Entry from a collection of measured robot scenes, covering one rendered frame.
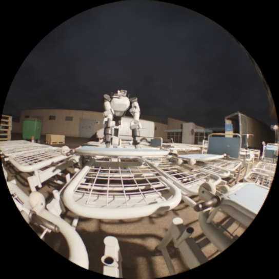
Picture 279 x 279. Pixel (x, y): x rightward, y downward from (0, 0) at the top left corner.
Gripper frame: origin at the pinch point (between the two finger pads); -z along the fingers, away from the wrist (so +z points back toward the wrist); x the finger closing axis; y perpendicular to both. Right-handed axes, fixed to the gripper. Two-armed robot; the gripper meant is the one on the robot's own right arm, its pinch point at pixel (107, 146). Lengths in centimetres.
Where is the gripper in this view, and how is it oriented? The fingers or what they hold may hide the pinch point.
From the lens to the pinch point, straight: 84.7
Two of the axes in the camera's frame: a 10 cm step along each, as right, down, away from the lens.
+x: 3.8, -3.2, -8.7
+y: 9.2, 0.6, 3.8
